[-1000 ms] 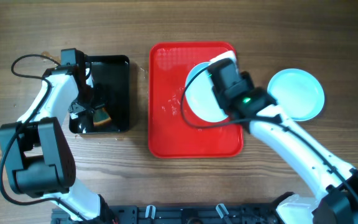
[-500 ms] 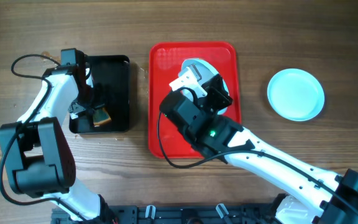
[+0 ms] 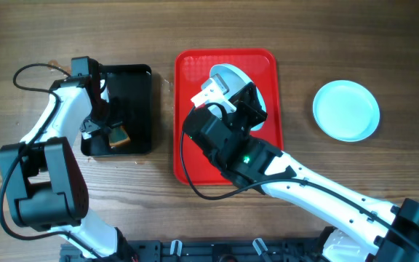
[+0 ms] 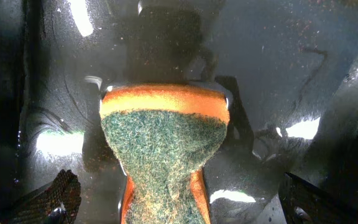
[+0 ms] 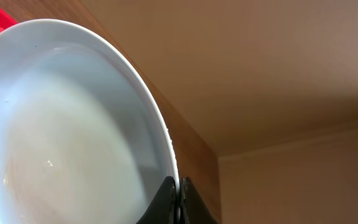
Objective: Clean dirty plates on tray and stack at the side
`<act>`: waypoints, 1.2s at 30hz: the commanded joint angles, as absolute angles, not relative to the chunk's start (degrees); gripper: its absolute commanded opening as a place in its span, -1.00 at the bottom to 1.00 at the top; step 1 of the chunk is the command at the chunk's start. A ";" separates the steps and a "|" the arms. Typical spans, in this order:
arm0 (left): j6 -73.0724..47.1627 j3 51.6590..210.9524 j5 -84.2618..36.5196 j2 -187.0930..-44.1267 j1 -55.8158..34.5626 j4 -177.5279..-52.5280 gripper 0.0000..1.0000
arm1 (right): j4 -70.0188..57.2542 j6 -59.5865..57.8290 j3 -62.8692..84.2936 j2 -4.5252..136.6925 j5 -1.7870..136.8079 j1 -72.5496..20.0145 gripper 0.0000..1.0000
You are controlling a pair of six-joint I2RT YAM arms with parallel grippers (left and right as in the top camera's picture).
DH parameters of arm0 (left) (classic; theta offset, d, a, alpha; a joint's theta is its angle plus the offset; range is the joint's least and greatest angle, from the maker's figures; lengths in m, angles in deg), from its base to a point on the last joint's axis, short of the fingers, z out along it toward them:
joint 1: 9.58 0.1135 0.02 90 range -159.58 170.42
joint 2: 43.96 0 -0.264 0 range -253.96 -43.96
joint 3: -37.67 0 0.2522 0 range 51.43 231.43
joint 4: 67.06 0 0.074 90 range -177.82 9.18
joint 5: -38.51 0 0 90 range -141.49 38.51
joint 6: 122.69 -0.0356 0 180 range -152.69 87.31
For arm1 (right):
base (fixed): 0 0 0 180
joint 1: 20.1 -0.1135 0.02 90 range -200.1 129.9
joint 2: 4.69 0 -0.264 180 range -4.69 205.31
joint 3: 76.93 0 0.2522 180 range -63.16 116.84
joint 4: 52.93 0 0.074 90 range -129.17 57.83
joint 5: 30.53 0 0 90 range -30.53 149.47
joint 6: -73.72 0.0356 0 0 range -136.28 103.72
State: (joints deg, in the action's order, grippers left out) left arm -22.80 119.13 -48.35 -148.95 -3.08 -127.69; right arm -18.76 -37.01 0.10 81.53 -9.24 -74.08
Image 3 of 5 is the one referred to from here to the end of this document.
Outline green and yellow sponge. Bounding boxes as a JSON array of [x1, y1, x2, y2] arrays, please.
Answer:
[[108, 125, 130, 148]]

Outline light blue plate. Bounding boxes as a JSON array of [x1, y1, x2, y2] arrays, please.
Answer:
[[204, 63, 268, 132], [312, 80, 380, 143]]

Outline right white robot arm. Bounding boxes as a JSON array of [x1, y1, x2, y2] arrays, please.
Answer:
[[182, 83, 419, 261]]

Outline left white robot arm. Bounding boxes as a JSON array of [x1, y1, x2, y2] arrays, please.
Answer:
[[0, 57, 133, 261]]

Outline black water tray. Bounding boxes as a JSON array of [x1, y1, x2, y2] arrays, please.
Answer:
[[81, 64, 152, 156]]

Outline red plastic tray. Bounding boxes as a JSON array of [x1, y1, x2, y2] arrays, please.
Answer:
[[173, 48, 284, 186]]

